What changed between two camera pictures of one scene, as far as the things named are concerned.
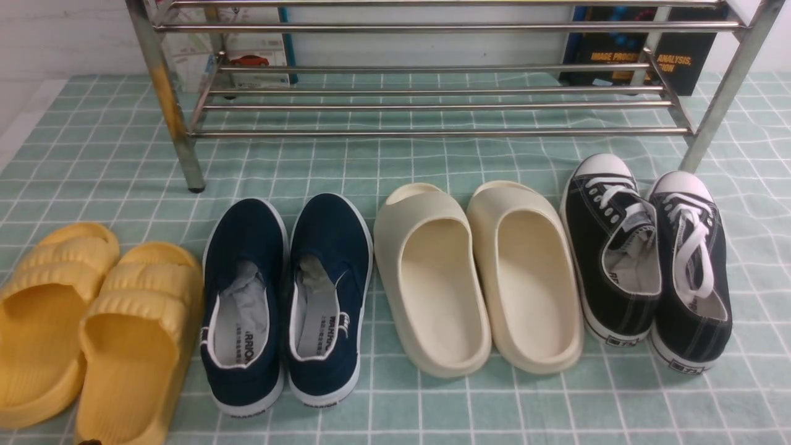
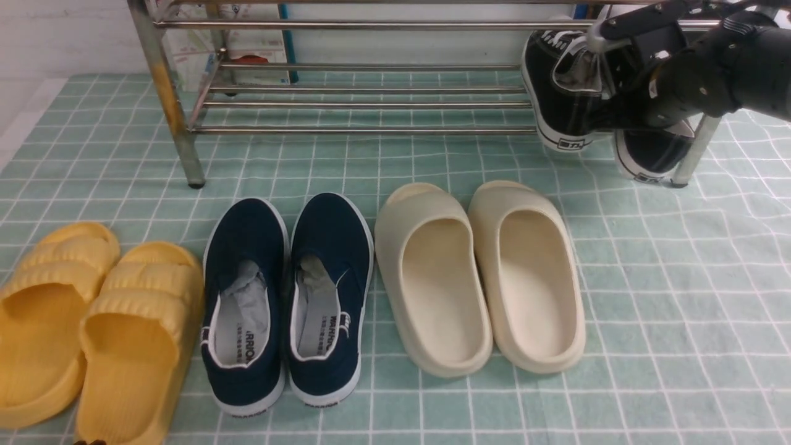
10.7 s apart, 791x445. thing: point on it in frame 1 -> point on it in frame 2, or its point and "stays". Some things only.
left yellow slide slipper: x=44 y=314 stays
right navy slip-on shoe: x=329 y=273 stays
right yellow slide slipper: x=137 y=338 stays
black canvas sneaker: x=693 y=321 -> x=652 y=156
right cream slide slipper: x=523 y=267 stays
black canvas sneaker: x=613 y=240 -> x=570 y=83
